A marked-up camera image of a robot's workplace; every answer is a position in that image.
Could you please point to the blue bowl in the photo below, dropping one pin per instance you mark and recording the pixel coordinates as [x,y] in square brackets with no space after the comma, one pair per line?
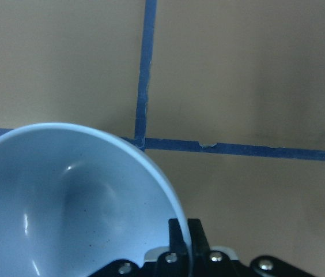
[73,199]

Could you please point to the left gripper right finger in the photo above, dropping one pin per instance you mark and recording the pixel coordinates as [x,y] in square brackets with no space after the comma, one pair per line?
[207,261]

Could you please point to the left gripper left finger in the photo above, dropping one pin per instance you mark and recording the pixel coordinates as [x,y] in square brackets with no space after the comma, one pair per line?
[174,261]

